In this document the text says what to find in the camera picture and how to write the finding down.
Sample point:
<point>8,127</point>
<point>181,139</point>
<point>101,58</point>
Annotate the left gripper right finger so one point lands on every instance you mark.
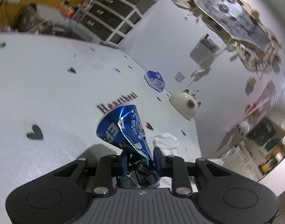
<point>221,195</point>

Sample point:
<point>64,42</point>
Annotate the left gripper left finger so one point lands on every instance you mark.
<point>63,195</point>

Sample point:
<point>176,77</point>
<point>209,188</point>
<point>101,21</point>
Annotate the crushed blue can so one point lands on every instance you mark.
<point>122,128</point>

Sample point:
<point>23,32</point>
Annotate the white kitchen cabinets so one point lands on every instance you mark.
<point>239,160</point>

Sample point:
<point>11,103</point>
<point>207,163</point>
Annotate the white crumpled plastic bag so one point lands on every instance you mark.
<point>167,143</point>

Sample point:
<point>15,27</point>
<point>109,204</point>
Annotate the white cat-shaped ceramic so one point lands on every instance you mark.
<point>185,103</point>

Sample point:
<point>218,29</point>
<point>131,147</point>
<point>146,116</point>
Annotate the blue white tissue pack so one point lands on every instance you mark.
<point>155,80</point>

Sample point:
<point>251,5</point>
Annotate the grey box beside table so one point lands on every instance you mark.
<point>39,18</point>

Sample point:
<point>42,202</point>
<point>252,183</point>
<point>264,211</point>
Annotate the water bottle red label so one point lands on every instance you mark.
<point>82,7</point>

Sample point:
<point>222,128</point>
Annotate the white drawer cabinet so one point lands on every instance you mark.
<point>110,21</point>

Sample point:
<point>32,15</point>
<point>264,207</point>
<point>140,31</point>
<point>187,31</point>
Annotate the white plush wall toy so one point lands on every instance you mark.
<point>243,127</point>

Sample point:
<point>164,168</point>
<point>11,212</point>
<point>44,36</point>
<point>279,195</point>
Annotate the wall pocket organizer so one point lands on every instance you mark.
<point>206,48</point>

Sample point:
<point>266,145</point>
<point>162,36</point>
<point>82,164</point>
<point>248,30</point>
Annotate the photo collage wall board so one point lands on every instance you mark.
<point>240,28</point>

